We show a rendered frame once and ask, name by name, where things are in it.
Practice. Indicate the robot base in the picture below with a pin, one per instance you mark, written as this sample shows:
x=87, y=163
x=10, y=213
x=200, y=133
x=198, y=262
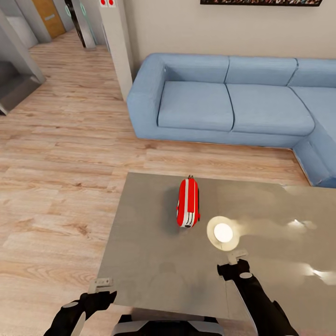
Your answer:
x=126, y=327

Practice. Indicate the door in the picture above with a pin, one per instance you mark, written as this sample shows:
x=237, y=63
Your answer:
x=50, y=17

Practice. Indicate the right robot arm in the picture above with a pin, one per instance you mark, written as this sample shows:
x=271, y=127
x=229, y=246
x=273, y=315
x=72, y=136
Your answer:
x=268, y=318

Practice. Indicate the coffee table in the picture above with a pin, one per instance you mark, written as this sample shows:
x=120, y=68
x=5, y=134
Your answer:
x=289, y=232

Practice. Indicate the radio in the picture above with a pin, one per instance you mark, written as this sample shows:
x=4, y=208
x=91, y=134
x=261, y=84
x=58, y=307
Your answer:
x=188, y=203

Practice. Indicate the sofa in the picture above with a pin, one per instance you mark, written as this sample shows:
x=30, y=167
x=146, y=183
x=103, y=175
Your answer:
x=249, y=101

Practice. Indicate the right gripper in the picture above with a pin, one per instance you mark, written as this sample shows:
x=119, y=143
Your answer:
x=227, y=270

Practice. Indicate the standing mirror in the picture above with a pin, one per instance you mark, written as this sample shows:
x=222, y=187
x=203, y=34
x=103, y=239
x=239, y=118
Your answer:
x=76, y=10

